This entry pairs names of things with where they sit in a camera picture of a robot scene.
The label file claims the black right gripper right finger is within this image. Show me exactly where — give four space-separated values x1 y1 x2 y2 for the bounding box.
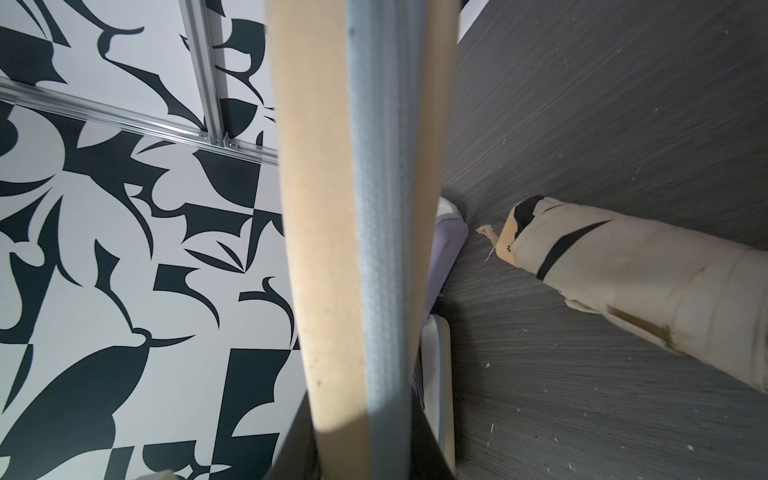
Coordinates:
409 395 455 480

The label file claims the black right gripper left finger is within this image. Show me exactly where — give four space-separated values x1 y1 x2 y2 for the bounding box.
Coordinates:
263 394 318 480

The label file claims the beige umbrella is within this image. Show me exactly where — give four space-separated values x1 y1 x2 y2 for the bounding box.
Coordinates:
477 196 767 392

